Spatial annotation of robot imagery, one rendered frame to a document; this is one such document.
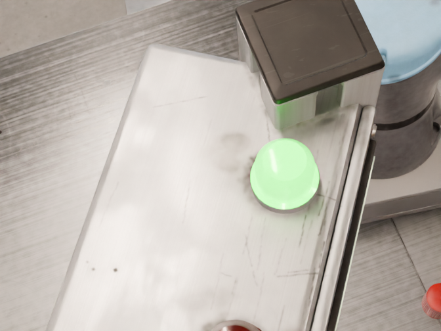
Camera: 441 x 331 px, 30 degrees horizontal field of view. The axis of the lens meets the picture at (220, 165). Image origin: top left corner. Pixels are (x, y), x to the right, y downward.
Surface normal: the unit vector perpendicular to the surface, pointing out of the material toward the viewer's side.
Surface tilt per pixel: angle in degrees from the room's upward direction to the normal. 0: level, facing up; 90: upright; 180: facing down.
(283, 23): 0
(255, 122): 0
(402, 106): 87
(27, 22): 0
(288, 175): 14
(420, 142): 69
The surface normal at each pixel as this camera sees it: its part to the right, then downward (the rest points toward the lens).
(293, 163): 0.14, -0.27
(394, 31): -0.21, -0.37
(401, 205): 0.19, 0.90
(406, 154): 0.29, 0.67
